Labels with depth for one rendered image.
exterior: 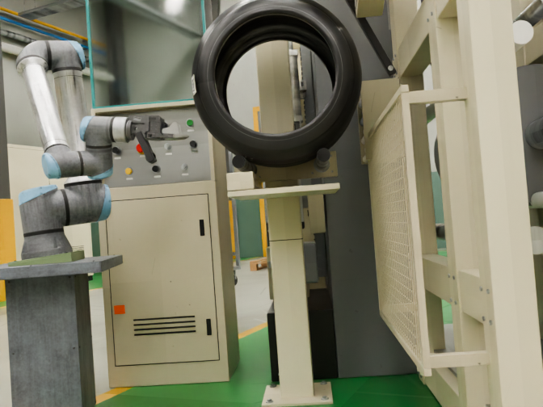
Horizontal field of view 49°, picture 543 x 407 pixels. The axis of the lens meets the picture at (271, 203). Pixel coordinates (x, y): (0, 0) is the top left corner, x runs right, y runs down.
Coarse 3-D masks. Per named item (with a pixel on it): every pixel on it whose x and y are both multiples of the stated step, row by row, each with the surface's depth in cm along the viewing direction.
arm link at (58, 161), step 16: (32, 48) 228; (16, 64) 227; (32, 64) 225; (32, 80) 221; (32, 96) 218; (48, 96) 219; (48, 112) 213; (48, 128) 209; (48, 144) 206; (64, 144) 207; (48, 160) 201; (64, 160) 203; (80, 160) 206; (48, 176) 203; (64, 176) 205
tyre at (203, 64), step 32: (256, 0) 196; (288, 0) 195; (224, 32) 195; (256, 32) 222; (288, 32) 221; (320, 32) 194; (192, 64) 202; (224, 64) 223; (352, 64) 194; (224, 96) 223; (352, 96) 194; (224, 128) 195; (320, 128) 193; (256, 160) 199; (288, 160) 198
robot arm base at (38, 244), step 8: (32, 232) 225; (40, 232) 225; (48, 232) 226; (56, 232) 228; (64, 232) 234; (24, 240) 228; (32, 240) 225; (40, 240) 224; (48, 240) 225; (56, 240) 227; (64, 240) 230; (24, 248) 226; (32, 248) 224; (40, 248) 223; (48, 248) 224; (56, 248) 225; (64, 248) 228; (24, 256) 224; (32, 256) 223; (40, 256) 223
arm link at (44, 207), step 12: (24, 192) 226; (36, 192) 226; (48, 192) 228; (60, 192) 232; (24, 204) 226; (36, 204) 225; (48, 204) 227; (60, 204) 229; (24, 216) 226; (36, 216) 225; (48, 216) 227; (60, 216) 230; (24, 228) 227; (36, 228) 225; (48, 228) 226; (60, 228) 230
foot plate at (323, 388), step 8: (272, 384) 245; (320, 384) 243; (328, 384) 243; (272, 392) 237; (320, 392) 232; (328, 392) 231; (264, 400) 228; (272, 400) 227; (280, 400) 226; (288, 400) 226; (296, 400) 225; (304, 400) 224; (312, 400) 224; (320, 400) 223; (328, 400) 222
